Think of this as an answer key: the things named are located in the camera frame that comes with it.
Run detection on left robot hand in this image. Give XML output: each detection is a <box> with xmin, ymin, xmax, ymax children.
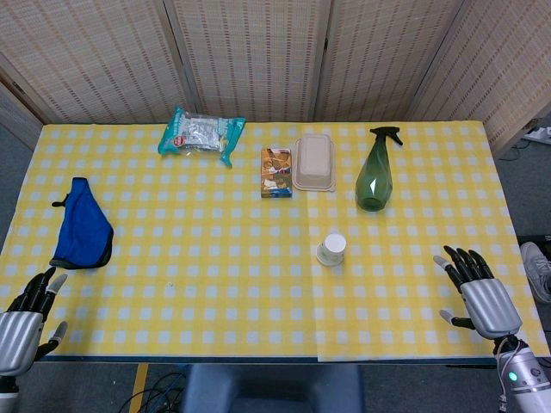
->
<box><xmin>0</xmin><ymin>266</ymin><xmax>69</xmax><ymax>378</ymax></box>

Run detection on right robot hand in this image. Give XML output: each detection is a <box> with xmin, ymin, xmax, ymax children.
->
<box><xmin>432</xmin><ymin>244</ymin><xmax>523</xmax><ymax>342</ymax></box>

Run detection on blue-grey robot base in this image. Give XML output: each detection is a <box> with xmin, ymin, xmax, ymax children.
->
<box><xmin>180</xmin><ymin>363</ymin><xmax>365</xmax><ymax>413</ymax></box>

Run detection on white sneaker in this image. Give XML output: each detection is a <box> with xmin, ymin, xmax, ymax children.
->
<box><xmin>519</xmin><ymin>241</ymin><xmax>551</xmax><ymax>307</ymax></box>

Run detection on blue fabric pouch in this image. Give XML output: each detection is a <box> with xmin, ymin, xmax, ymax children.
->
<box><xmin>49</xmin><ymin>176</ymin><xmax>115</xmax><ymax>270</ymax></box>

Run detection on yellow floor tape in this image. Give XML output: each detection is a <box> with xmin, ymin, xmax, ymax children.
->
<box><xmin>127</xmin><ymin>363</ymin><xmax>150</xmax><ymax>413</ymax></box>

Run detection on green spray bottle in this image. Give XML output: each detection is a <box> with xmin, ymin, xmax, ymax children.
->
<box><xmin>355</xmin><ymin>126</ymin><xmax>405</xmax><ymax>213</ymax></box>

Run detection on white power strip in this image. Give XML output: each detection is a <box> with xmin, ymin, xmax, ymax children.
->
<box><xmin>526</xmin><ymin>126</ymin><xmax>551</xmax><ymax>145</ymax></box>

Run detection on woven folding screen panel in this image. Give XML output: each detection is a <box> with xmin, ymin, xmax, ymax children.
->
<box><xmin>408</xmin><ymin>0</ymin><xmax>551</xmax><ymax>158</ymax></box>
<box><xmin>0</xmin><ymin>79</ymin><xmax>45</xmax><ymax>139</ymax></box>
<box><xmin>164</xmin><ymin>0</ymin><xmax>333</xmax><ymax>123</ymax></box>
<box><xmin>313</xmin><ymin>0</ymin><xmax>467</xmax><ymax>123</ymax></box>
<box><xmin>0</xmin><ymin>0</ymin><xmax>191</xmax><ymax>126</ymax></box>

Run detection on beige lidded food container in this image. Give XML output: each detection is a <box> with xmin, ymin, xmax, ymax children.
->
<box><xmin>292</xmin><ymin>133</ymin><xmax>337</xmax><ymax>193</ymax></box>

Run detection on colourful printed card box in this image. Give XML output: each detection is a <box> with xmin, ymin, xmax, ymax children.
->
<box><xmin>260</xmin><ymin>147</ymin><xmax>294</xmax><ymax>200</ymax></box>

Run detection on teal snack package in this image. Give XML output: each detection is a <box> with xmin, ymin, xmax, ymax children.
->
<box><xmin>157</xmin><ymin>105</ymin><xmax>247</xmax><ymax>170</ymax></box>

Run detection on black floor cables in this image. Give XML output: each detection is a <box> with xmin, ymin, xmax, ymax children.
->
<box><xmin>116</xmin><ymin>370</ymin><xmax>191</xmax><ymax>413</ymax></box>

